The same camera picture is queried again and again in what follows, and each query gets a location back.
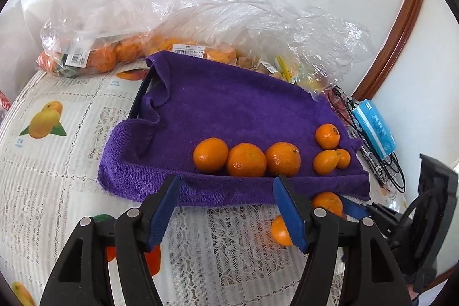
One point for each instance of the blue tissue pack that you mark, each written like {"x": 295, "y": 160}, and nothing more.
{"x": 373, "y": 126}

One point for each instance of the oval orange kumquat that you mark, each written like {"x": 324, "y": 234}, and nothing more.
{"x": 324, "y": 162}

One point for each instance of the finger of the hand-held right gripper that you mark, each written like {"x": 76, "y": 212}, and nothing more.
{"x": 385, "y": 225}
{"x": 355, "y": 208}

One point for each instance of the purple towel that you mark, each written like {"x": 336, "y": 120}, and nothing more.
{"x": 233, "y": 112}

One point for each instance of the pile of red jujubes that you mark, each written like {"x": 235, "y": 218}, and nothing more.
{"x": 339, "y": 105}

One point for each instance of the black tray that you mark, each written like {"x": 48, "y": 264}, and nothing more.
{"x": 141, "y": 94}

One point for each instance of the white plastic bag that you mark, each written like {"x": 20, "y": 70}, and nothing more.
{"x": 18, "y": 51}

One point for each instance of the yellow bagged fruit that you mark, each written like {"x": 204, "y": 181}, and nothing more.
{"x": 304, "y": 76}

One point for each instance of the bagged orange pile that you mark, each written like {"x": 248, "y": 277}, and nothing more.
{"x": 102, "y": 58}
{"x": 215, "y": 55}

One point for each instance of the fruit-print lace tablecloth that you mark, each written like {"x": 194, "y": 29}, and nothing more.
{"x": 71, "y": 166}

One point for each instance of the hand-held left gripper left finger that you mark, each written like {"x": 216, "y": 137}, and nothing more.
{"x": 161, "y": 216}

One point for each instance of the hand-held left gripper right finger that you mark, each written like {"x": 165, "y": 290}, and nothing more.
{"x": 292, "y": 216}

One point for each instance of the medium orange mandarin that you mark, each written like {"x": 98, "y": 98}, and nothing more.
{"x": 328, "y": 202}
{"x": 279, "y": 230}
{"x": 327, "y": 136}

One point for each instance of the small round orange kumquat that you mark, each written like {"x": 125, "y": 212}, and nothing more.
{"x": 343, "y": 158}

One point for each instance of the large clear plastic bag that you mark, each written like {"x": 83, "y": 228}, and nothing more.
{"x": 258, "y": 5}

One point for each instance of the brown wooden door frame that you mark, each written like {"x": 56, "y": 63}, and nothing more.
{"x": 398, "y": 33}

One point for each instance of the large orange mandarin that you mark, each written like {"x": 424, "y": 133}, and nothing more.
{"x": 210, "y": 154}
{"x": 283, "y": 159}
{"x": 246, "y": 159}

